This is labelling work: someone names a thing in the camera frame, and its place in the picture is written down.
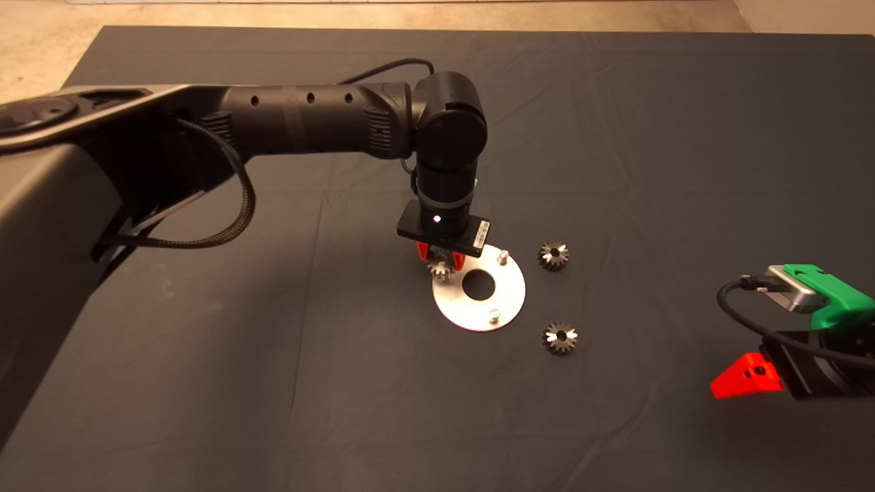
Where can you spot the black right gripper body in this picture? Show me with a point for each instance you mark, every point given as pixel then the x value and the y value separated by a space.
pixel 834 369

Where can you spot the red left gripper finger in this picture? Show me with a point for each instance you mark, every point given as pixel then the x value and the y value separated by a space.
pixel 424 252
pixel 456 260

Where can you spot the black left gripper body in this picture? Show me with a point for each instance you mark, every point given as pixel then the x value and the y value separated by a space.
pixel 444 229

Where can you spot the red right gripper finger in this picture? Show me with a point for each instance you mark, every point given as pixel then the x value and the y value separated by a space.
pixel 745 379

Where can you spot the small steel planetary gear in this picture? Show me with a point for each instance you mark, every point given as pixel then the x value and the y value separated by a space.
pixel 441 272
pixel 547 260
pixel 552 342

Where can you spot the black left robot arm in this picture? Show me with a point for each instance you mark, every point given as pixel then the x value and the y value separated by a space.
pixel 307 116

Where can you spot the round metal carrier plate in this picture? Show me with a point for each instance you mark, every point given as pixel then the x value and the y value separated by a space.
pixel 478 316

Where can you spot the dark grey table cloth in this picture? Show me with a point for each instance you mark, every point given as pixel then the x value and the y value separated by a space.
pixel 615 137

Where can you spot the green right camera mount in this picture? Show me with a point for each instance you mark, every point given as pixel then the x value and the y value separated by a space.
pixel 837 297

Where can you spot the silver right camera box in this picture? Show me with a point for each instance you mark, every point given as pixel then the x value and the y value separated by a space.
pixel 793 292

